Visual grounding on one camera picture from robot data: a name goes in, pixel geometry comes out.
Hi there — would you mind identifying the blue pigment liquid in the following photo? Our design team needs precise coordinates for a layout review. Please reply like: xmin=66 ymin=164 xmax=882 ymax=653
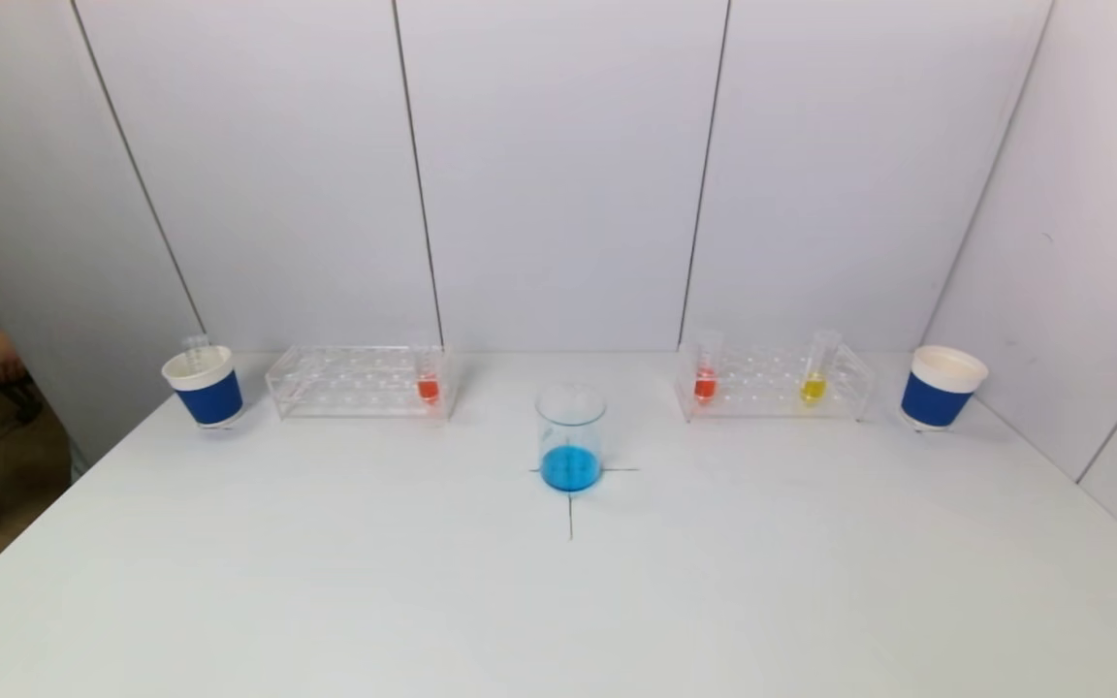
xmin=541 ymin=446 xmax=602 ymax=492

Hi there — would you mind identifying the test tube with yellow pigment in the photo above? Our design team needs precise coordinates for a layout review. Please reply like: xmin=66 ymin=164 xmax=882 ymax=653
xmin=800 ymin=329 xmax=843 ymax=406

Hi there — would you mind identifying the test tube with orange pigment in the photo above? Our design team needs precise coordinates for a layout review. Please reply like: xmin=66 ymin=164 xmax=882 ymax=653
xmin=415 ymin=334 xmax=442 ymax=405
xmin=693 ymin=330 xmax=724 ymax=404

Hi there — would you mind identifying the clear acrylic test tube rack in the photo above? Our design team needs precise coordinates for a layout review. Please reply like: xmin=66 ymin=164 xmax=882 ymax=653
xmin=675 ymin=341 xmax=876 ymax=423
xmin=266 ymin=346 xmax=453 ymax=421

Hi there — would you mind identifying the clear glass beaker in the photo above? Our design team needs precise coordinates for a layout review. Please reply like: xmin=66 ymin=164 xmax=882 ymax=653
xmin=535 ymin=384 xmax=608 ymax=493

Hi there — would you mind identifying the paper cup with blue sleeve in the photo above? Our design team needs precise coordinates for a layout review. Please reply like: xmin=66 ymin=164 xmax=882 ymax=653
xmin=901 ymin=345 xmax=989 ymax=430
xmin=162 ymin=346 xmax=245 ymax=428

